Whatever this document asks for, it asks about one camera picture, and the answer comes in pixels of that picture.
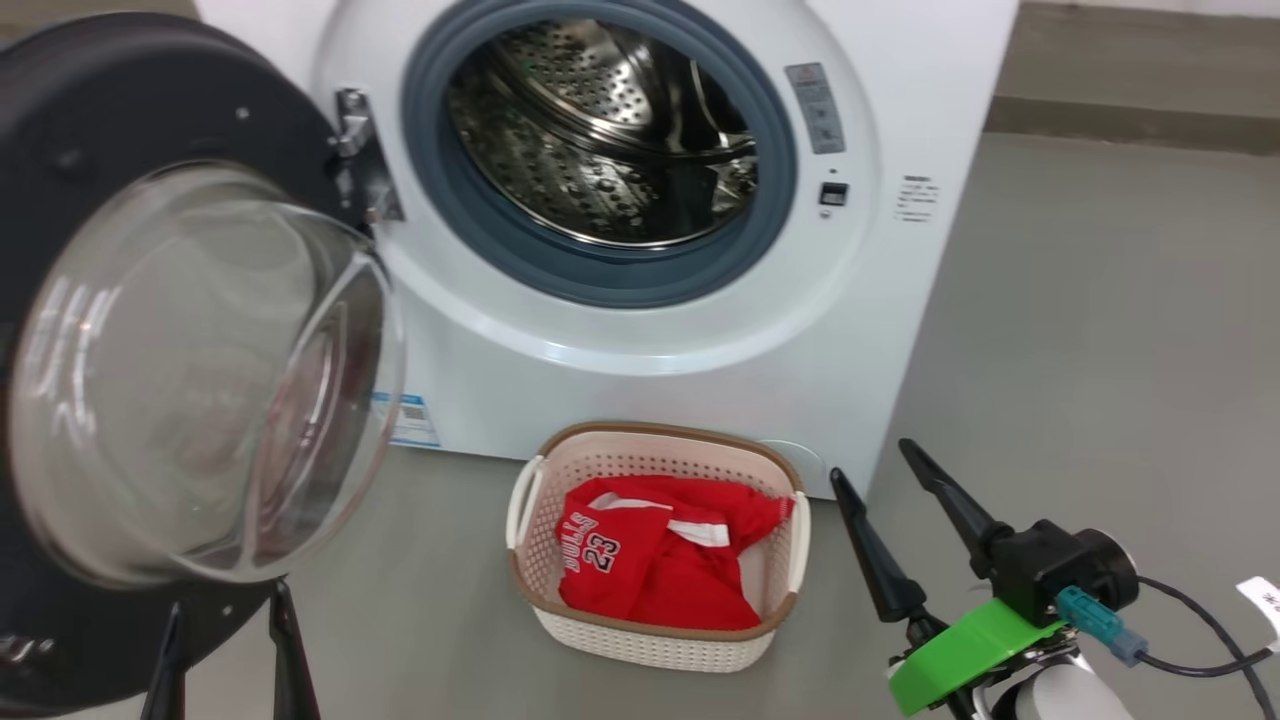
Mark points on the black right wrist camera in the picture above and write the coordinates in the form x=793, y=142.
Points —
x=1060, y=565

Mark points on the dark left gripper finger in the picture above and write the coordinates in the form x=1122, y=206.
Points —
x=168, y=680
x=290, y=680

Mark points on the metal washer door hinge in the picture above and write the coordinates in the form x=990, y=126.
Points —
x=365, y=150

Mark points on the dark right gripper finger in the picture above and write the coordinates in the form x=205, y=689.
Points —
x=880, y=570
x=955, y=500

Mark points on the red shorts with white stripe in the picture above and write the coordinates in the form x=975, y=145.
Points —
x=755, y=512

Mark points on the printed text washer label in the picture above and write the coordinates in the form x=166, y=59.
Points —
x=917, y=198

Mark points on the black door latch socket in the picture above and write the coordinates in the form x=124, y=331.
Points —
x=834, y=194

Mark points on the grey rubber door seal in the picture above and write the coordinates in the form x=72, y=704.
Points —
x=520, y=255

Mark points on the red Bulls 23 jersey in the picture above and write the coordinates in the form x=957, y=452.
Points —
x=610, y=570

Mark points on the black round glass washer door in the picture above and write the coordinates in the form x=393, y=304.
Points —
x=200, y=380

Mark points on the blue energy label sticker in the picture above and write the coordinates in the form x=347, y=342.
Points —
x=412, y=420

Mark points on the grey warning sticker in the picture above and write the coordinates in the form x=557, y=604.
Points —
x=816, y=108

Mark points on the white front-load washing machine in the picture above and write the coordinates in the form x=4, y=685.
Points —
x=880, y=330

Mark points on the cream perforated laundry basket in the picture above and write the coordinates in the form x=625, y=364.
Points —
x=655, y=645

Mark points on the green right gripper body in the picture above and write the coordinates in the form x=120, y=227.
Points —
x=960, y=655

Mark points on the perforated steel washer drum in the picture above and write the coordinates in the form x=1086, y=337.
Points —
x=600, y=140

